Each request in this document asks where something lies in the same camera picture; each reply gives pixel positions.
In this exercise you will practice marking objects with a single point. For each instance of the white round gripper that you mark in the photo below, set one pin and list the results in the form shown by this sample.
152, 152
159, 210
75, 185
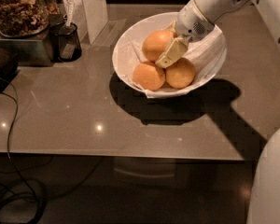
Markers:
192, 24

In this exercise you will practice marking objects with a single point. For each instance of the orange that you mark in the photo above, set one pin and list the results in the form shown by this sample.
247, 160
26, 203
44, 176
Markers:
180, 74
148, 76
156, 43

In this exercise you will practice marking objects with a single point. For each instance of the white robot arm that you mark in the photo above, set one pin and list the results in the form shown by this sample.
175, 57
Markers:
264, 206

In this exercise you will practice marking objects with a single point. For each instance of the white cloth in bowl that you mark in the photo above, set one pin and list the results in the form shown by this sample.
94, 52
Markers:
205, 52

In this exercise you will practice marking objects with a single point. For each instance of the white ceramic bowl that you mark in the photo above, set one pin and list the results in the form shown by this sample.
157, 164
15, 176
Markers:
127, 47

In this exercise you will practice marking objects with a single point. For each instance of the white pillar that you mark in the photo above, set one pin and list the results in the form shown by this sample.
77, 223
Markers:
91, 17

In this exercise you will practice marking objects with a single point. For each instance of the white pen in cup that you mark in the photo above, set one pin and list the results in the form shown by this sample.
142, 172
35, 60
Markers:
69, 12

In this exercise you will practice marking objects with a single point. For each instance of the black mesh pen cup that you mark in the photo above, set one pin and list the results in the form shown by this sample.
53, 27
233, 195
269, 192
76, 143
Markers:
65, 42

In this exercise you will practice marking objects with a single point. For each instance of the metal box stand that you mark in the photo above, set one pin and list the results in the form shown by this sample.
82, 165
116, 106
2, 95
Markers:
35, 50

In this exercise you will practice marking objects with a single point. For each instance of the glass jar of walnuts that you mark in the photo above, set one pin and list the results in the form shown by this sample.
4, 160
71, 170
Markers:
21, 18

